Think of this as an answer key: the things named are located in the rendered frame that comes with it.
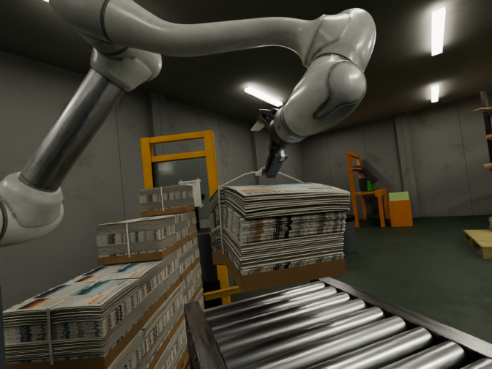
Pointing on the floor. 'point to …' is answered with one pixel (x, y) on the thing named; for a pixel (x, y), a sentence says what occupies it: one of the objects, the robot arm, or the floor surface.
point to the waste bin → (349, 235)
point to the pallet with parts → (480, 241)
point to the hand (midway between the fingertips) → (258, 149)
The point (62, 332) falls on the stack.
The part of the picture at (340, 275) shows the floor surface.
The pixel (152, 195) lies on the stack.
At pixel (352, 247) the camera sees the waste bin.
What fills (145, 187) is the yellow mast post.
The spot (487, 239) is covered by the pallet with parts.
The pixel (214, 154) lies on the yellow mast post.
